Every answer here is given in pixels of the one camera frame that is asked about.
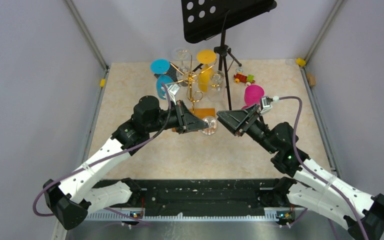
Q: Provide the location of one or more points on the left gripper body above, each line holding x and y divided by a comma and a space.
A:
180, 123

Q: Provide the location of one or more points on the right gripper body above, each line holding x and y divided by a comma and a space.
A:
250, 121

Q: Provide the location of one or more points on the clear front wine glass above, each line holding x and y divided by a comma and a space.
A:
212, 126

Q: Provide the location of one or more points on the clear wine glass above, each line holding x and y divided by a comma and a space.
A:
184, 57
212, 126
216, 87

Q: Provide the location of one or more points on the pink plastic wine glass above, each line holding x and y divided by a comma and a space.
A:
252, 95

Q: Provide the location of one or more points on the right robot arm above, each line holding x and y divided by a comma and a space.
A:
307, 183

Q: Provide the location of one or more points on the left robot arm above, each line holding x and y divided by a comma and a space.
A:
72, 197

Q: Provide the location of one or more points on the gold wine glass rack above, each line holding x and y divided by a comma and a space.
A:
192, 92

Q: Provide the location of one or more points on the clear back wine glass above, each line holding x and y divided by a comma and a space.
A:
184, 57

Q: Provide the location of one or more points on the yellow plastic wine glass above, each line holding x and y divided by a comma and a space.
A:
207, 58

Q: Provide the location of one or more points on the blue plastic wine glass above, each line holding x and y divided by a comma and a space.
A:
165, 73

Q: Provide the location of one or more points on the colourful toy train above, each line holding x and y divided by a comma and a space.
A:
245, 79

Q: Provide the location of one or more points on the yellow corner clip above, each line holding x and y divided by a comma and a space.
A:
301, 62

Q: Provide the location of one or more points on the yellow left edge clip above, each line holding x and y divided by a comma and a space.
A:
102, 82

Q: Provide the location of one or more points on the black music stand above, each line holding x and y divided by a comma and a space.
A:
205, 19

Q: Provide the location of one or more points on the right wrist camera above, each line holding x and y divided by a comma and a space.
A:
266, 103

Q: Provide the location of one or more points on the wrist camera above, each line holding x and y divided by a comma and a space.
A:
173, 88
266, 103

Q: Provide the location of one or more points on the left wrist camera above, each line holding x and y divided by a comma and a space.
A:
173, 88

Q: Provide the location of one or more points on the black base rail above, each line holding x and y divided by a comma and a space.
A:
208, 200

